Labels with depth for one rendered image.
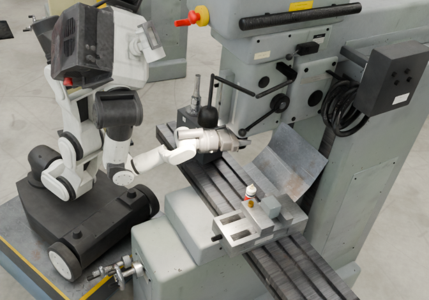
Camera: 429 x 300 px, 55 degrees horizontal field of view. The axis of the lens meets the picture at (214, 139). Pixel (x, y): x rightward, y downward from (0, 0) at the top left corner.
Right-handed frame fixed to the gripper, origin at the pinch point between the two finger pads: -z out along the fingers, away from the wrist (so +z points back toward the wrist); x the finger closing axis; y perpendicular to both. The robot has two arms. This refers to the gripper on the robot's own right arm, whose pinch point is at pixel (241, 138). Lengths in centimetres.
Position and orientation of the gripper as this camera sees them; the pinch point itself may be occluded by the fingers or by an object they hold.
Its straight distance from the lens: 165.7
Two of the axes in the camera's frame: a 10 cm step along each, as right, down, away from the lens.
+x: -2.7, -6.1, 7.4
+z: -9.6, 0.9, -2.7
